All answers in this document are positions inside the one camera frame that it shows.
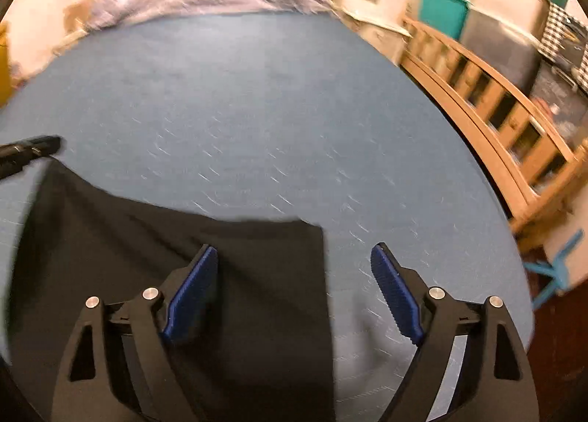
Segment black pants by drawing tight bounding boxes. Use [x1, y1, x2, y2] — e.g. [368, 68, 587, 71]
[8, 161, 335, 421]

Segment yellow armchair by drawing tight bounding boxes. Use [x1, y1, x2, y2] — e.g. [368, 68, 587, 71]
[0, 23, 13, 106]

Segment blue quilted mattress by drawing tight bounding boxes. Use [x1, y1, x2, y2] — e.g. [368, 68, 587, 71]
[1, 13, 534, 421]

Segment grey storage bin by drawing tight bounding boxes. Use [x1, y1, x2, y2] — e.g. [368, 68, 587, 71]
[459, 8, 541, 94]

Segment teal storage bin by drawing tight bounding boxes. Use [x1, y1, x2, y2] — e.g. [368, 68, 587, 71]
[419, 0, 469, 41]

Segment white nightstand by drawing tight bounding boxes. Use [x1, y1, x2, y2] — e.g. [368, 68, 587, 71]
[338, 8, 412, 67]

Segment wooden crib rail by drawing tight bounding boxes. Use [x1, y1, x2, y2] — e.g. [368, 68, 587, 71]
[399, 18, 587, 253]

